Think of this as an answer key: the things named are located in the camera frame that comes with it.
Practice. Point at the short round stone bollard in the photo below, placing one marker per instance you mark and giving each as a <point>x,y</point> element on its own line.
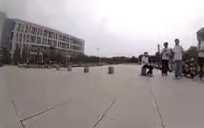
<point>86,69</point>
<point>110,70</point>
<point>57,67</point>
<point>69,68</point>

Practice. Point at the dark vehicle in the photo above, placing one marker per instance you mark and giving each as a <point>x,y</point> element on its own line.
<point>192,68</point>

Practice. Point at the white building with many windows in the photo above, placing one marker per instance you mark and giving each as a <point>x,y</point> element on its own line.
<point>36,40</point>

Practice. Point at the grey paved plaza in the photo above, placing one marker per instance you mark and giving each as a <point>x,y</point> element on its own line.
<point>90,93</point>

